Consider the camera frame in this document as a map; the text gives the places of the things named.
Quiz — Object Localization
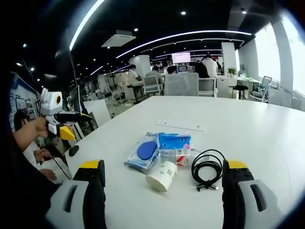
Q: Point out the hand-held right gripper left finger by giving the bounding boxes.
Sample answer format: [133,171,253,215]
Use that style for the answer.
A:
[44,159,107,229]

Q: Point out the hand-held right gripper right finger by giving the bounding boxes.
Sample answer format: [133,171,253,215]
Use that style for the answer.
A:
[221,158,285,229]

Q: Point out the black cable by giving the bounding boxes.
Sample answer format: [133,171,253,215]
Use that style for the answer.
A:
[191,149,226,192]

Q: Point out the crushed clear plastic bottle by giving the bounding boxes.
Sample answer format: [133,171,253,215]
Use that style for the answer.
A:
[158,147,203,168]

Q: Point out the blue wet wipes pack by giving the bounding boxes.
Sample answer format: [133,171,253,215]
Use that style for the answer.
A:
[123,132,160,174]

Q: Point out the white paper cup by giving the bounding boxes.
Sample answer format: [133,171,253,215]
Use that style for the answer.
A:
[145,160,179,193]

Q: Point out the blue tissue packet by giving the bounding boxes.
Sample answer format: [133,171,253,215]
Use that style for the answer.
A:
[157,132,193,151]

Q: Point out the person's left hand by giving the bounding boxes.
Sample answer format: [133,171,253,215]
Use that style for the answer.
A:
[30,116,51,138]

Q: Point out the black computer mouse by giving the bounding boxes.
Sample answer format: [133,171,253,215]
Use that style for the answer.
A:
[68,145,80,157]

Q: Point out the black computer monitor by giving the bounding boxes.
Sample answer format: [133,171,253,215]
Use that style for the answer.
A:
[70,85,82,113]

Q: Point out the white laptop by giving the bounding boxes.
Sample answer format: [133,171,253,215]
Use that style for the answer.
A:
[38,156,73,186]

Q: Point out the white table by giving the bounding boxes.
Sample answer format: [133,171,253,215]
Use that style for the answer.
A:
[63,95,305,229]

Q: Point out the grey mesh office chair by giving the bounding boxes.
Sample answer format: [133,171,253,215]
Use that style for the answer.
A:
[252,75,273,102]
[142,75,161,96]
[164,72,200,97]
[198,77,218,98]

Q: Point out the ceiling air conditioner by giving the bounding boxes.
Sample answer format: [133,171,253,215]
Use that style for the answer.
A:
[101,34,137,48]

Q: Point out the ceiling light strip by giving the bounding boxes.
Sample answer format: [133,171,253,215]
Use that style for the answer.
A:
[69,0,106,51]
[116,30,253,59]

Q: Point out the hanging display screen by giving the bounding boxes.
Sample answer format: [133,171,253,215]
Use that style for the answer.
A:
[171,52,192,64]

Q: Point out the wall poster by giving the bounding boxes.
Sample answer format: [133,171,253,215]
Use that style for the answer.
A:
[9,73,41,124]

